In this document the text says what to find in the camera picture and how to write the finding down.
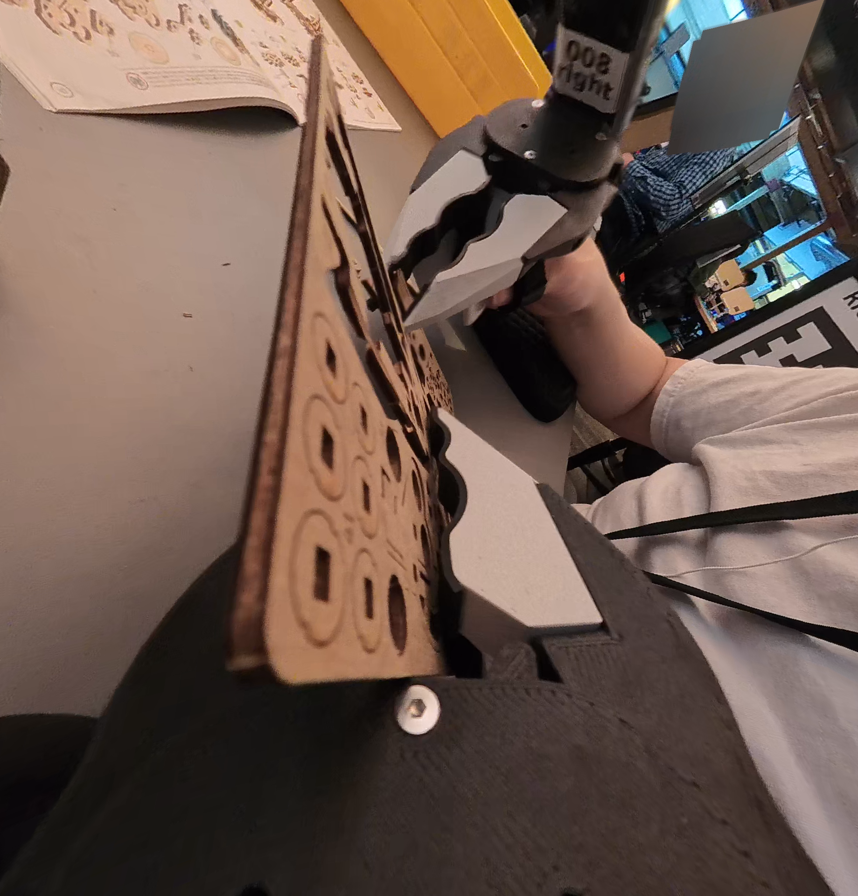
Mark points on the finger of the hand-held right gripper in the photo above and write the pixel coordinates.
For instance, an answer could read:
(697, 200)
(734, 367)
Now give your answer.
(492, 252)
(436, 199)

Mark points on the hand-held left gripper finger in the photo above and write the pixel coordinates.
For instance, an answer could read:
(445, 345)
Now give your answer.
(520, 553)

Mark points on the laser-cut wooden parts sheet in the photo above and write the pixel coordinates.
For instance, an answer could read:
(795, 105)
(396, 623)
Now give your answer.
(289, 490)

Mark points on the person's right forearm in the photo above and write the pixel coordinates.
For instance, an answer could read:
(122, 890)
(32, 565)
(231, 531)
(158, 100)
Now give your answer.
(611, 378)

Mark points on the person's right hand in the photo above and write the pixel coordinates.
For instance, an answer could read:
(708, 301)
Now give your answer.
(583, 287)

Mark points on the yellow plastic bin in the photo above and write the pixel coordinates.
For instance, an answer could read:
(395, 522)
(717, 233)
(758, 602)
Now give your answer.
(457, 63)

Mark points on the illustrated instruction booklet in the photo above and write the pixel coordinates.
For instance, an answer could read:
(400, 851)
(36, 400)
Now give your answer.
(191, 77)

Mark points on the framed marker sign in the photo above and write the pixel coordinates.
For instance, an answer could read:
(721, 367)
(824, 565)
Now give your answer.
(848, 315)

